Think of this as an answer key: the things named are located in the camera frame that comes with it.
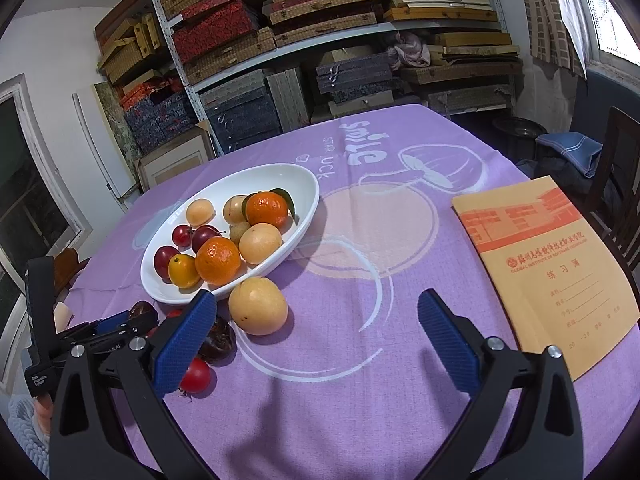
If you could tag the white oval plate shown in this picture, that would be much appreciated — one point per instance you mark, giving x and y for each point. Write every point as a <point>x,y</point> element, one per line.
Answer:
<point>280,180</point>

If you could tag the large yellow round fruit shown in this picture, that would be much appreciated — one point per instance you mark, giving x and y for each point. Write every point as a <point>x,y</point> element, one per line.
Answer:
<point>257,305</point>

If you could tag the stack of tan boxes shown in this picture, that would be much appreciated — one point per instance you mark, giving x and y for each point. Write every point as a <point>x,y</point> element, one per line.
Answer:
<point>130,50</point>

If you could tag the wooden framed panel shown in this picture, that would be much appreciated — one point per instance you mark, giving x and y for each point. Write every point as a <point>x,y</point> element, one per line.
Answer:
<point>170,160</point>

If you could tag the stack of yellow wooden boxes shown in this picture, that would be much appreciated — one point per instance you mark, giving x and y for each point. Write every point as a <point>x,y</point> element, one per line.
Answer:
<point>440,5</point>

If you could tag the small orange apricot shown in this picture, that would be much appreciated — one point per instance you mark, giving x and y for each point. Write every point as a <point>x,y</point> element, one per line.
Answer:
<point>200,211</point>

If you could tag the upright grey woven boxes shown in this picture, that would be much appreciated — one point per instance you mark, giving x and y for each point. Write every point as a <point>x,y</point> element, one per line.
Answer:
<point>290,100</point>

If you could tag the stack of blue red boxes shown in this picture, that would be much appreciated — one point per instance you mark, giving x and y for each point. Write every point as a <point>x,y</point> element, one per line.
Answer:
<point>155,115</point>

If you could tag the mandarin with green leaf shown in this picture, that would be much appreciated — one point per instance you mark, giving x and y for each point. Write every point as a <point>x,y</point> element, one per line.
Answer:
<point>267,210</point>

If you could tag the white board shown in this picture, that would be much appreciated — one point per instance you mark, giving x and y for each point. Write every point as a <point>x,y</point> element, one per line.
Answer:
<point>95,145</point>

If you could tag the white metal shelving unit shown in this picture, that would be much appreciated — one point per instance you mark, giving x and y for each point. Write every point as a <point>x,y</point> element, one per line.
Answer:
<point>350,30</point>

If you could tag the small red plum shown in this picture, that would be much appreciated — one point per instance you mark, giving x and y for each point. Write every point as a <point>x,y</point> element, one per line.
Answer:
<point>181,235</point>

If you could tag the pink cloth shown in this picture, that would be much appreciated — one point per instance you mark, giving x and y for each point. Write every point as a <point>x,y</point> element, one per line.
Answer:
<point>412,50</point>

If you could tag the stack of grey ribboned boxes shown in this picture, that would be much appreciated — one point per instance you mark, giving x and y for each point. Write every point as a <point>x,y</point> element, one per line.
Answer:
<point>355,75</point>

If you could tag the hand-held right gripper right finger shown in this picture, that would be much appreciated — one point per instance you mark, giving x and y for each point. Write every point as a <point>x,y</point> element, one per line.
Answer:
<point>450,345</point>

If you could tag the brick patterned curtain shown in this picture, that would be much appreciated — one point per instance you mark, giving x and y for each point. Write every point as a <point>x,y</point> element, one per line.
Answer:
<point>555,15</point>

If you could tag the wooden chair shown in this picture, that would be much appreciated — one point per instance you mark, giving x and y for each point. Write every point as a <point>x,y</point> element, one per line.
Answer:
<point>620,180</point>
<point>70,267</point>

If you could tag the bright window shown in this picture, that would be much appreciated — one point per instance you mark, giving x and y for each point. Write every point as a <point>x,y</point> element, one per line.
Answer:
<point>615,10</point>

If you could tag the small yellow loquat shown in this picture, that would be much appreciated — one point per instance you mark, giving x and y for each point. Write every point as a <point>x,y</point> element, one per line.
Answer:
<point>183,271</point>

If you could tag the person's left forearm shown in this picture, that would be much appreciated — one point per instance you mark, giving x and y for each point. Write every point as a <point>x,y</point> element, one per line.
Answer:
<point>25,435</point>

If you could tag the dark brown passion fruit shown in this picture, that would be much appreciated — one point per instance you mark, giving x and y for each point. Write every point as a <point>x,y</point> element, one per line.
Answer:
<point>221,342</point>
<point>143,312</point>

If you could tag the blue cloth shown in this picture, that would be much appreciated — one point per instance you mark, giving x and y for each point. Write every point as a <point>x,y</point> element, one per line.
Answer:
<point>567,150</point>

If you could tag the purple printed tablecloth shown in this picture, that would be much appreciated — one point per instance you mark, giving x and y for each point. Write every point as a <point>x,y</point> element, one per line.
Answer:
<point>350,260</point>

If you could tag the tan cardboard box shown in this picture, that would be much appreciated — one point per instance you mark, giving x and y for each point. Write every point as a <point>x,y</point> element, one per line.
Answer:
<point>370,104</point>

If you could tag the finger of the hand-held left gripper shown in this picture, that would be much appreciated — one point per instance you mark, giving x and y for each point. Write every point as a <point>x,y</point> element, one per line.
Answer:
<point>112,321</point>

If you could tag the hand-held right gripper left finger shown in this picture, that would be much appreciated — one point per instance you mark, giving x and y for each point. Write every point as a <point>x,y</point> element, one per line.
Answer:
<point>184,345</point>

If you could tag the dark round pot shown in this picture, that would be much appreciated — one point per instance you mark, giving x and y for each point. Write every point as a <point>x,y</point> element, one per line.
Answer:
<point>520,130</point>

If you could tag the white framed dark window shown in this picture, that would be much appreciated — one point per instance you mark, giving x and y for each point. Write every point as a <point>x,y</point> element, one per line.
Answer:
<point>25,185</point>

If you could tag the stack of flat brown boxes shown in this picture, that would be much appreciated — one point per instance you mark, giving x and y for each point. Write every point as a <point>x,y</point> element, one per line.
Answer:
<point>465,70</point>

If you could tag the red cherry tomato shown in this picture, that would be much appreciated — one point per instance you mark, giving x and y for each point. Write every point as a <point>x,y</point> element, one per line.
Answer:
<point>196,375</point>

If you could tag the orange paper notebook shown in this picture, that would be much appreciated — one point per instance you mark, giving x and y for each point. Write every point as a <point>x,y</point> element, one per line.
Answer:
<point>540,270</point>

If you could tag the pale orange round fruit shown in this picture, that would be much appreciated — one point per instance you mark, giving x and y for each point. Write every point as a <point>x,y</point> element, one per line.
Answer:
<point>260,243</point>

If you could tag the leafless orange mandarin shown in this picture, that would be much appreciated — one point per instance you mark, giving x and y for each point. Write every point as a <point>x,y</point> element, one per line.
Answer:
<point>217,260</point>

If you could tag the small yellow round fruit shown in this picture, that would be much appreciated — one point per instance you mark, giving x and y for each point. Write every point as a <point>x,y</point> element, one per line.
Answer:
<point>234,208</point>

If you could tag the tan longan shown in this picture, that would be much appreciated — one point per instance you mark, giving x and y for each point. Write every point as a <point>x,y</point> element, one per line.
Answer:
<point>238,232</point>

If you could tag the green marbled panel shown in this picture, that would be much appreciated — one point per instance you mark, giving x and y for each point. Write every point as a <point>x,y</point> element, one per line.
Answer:
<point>112,120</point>

